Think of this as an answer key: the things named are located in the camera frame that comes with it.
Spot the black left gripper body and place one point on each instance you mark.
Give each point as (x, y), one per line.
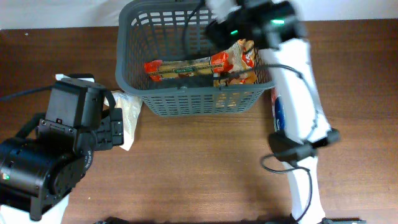
(109, 137)

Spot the orange snack bag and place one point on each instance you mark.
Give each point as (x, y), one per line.
(237, 58)

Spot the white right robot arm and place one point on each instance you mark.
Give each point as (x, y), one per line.
(281, 40)

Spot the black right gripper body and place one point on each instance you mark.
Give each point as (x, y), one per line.
(242, 28)

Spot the blue carton box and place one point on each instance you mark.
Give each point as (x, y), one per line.
(277, 111)

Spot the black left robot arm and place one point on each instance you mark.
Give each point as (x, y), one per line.
(44, 161)

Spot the white plastic bag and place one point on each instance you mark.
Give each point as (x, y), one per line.
(131, 106)

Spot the grey plastic basket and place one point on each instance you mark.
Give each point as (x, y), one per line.
(153, 30)

